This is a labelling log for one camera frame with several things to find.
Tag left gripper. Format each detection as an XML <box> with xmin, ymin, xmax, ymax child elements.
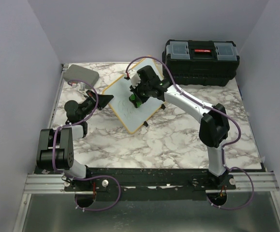
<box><xmin>80</xmin><ymin>90</ymin><xmax>114</xmax><ymax>120</ymax></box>

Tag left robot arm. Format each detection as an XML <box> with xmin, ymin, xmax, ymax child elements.
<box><xmin>36</xmin><ymin>90</ymin><xmax>114</xmax><ymax>191</ymax></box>

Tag aluminium frame rail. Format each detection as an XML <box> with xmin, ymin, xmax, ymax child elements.
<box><xmin>11</xmin><ymin>63</ymin><xmax>280</xmax><ymax>232</ymax></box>

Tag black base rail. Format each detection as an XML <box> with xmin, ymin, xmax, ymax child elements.
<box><xmin>34</xmin><ymin>166</ymin><xmax>237</xmax><ymax>201</ymax></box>

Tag black plastic toolbox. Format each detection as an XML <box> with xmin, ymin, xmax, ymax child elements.
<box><xmin>162</xmin><ymin>40</ymin><xmax>240</xmax><ymax>87</ymax></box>

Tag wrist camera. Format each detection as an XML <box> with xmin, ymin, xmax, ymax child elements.
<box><xmin>124</xmin><ymin>69</ymin><xmax>141</xmax><ymax>88</ymax></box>
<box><xmin>67</xmin><ymin>81</ymin><xmax>87</xmax><ymax>96</ymax></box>

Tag grey plastic case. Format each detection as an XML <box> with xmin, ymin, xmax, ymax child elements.
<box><xmin>63</xmin><ymin>64</ymin><xmax>100</xmax><ymax>86</ymax></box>

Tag green whiteboard eraser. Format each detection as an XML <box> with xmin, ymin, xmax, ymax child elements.
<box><xmin>129</xmin><ymin>94</ymin><xmax>142</xmax><ymax>108</ymax></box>

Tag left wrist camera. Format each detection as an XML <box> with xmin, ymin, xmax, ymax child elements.
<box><xmin>67</xmin><ymin>81</ymin><xmax>87</xmax><ymax>96</ymax></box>

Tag yellow framed whiteboard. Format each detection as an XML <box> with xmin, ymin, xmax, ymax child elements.
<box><xmin>102</xmin><ymin>59</ymin><xmax>166</xmax><ymax>134</ymax></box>

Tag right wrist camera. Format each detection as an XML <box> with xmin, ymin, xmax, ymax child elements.
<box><xmin>124</xmin><ymin>69</ymin><xmax>141</xmax><ymax>88</ymax></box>

